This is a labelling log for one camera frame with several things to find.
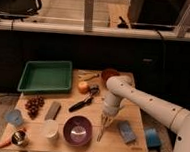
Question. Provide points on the blue sponge on table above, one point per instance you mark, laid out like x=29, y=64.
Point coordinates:
x=126, y=132

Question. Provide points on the purple bowl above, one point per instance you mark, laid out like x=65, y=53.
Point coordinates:
x=77, y=131

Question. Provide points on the blue object on floor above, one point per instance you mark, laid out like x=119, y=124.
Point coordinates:
x=152, y=138

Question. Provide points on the black handled peeler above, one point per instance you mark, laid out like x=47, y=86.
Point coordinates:
x=94, y=90

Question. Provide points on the small metal cup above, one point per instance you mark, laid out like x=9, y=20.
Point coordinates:
x=19, y=138

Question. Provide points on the brown bowl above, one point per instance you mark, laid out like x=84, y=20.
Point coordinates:
x=107, y=73

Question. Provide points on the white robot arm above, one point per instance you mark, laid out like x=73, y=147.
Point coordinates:
x=174, y=117

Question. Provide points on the bunch of dark grapes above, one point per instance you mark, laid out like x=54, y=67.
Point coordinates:
x=33, y=105

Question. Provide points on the orange carrot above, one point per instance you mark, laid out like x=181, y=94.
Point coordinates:
x=8, y=141

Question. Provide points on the grey vertical post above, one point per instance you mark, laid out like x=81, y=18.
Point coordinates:
x=88, y=15

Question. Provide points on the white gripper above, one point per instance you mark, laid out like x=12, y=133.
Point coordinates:
x=111, y=107

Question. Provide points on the green plastic tray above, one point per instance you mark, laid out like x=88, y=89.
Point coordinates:
x=46, y=77

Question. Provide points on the black monitor right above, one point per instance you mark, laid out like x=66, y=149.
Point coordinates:
x=154, y=14

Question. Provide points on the orange fruit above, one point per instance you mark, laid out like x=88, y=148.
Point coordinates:
x=83, y=87

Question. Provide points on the yellow banana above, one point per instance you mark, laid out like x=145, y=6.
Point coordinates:
x=86, y=75

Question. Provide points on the white cup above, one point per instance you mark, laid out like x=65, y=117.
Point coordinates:
x=51, y=129

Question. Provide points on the grey rectangular block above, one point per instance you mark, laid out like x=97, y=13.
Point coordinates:
x=52, y=111

